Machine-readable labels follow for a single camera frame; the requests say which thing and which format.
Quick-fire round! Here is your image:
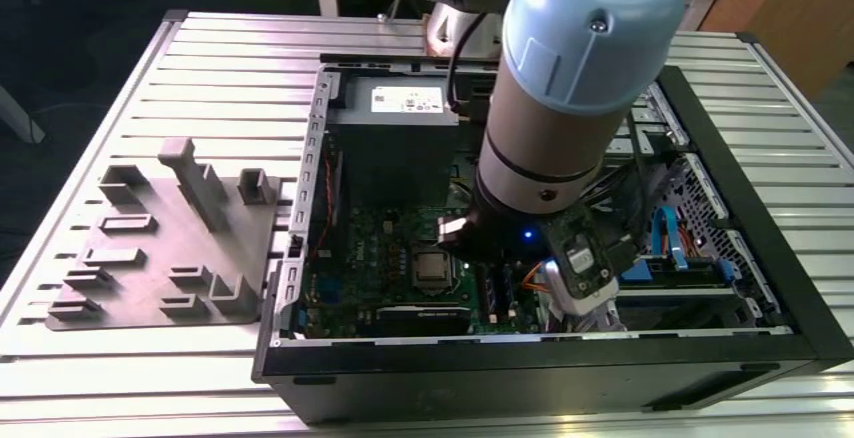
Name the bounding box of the metal disk bay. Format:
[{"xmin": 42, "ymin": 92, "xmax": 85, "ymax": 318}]
[{"xmin": 600, "ymin": 255, "xmax": 782, "ymax": 332}]

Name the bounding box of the metal CPU socket cover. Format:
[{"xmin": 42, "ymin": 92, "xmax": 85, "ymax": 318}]
[{"xmin": 406, "ymin": 245, "xmax": 462, "ymax": 293}]

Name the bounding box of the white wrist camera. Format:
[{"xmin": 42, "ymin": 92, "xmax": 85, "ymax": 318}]
[{"xmin": 541, "ymin": 202, "xmax": 624, "ymax": 317}]

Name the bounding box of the green motherboard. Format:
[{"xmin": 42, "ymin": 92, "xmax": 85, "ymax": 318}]
[{"xmin": 303, "ymin": 202, "xmax": 556, "ymax": 337}]

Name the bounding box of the metal drive cage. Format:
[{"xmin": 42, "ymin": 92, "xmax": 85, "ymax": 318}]
[{"xmin": 626, "ymin": 70, "xmax": 693, "ymax": 157}]

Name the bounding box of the grey chair leg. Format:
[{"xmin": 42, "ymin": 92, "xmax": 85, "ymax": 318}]
[{"xmin": 0, "ymin": 85, "xmax": 47, "ymax": 144}]

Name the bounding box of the grey parts rack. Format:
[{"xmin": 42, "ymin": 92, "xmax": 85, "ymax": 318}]
[{"xmin": 43, "ymin": 137, "xmax": 295, "ymax": 332}]

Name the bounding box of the black graphics card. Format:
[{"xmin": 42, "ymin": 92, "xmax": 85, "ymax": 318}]
[{"xmin": 373, "ymin": 304, "xmax": 473, "ymax": 337}]

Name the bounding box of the blue flat wire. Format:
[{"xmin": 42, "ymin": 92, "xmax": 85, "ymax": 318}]
[{"xmin": 653, "ymin": 205, "xmax": 693, "ymax": 272}]

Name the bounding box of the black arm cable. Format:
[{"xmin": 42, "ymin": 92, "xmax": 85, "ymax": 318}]
[{"xmin": 443, "ymin": 11, "xmax": 494, "ymax": 122}]

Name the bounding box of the hard disk in blue carrier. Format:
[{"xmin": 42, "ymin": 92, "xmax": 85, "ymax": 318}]
[{"xmin": 618, "ymin": 255, "xmax": 740, "ymax": 292}]

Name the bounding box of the black PC case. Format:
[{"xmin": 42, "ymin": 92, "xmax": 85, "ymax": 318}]
[{"xmin": 250, "ymin": 52, "xmax": 854, "ymax": 427}]

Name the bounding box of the orange wire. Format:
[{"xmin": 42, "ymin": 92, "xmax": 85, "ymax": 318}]
[{"xmin": 524, "ymin": 260, "xmax": 560, "ymax": 292}]

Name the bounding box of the grey power supply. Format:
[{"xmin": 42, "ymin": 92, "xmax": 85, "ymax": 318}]
[{"xmin": 326, "ymin": 75, "xmax": 493, "ymax": 207}]

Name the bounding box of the black RAM slot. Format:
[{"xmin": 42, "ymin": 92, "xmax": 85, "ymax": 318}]
[{"xmin": 474, "ymin": 263, "xmax": 492, "ymax": 320}]

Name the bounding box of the brown cabinet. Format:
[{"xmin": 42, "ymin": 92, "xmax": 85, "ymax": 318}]
[{"xmin": 686, "ymin": 0, "xmax": 854, "ymax": 104}]

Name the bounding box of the silver CPU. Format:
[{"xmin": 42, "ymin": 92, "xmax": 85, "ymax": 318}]
[{"xmin": 414, "ymin": 252, "xmax": 455, "ymax": 282}]

